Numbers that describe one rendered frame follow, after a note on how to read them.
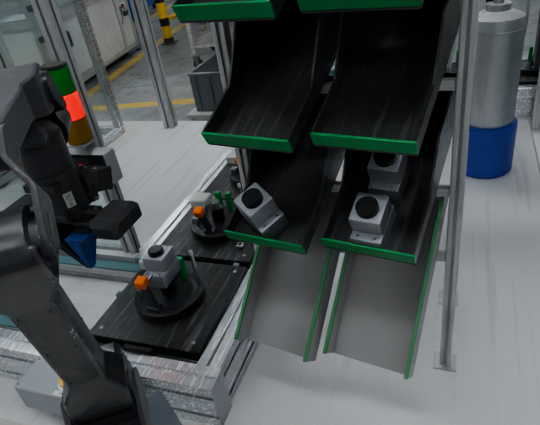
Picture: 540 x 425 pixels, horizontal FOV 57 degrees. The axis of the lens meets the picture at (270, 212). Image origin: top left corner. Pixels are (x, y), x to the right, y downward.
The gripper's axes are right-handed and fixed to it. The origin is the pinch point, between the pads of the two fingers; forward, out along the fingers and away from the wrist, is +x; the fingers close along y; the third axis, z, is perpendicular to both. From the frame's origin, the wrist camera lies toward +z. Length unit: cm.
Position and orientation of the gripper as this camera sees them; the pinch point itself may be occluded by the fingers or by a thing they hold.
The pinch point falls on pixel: (83, 246)
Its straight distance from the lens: 72.6
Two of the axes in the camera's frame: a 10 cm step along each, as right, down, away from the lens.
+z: 3.2, -5.5, 7.8
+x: 1.4, 8.4, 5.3
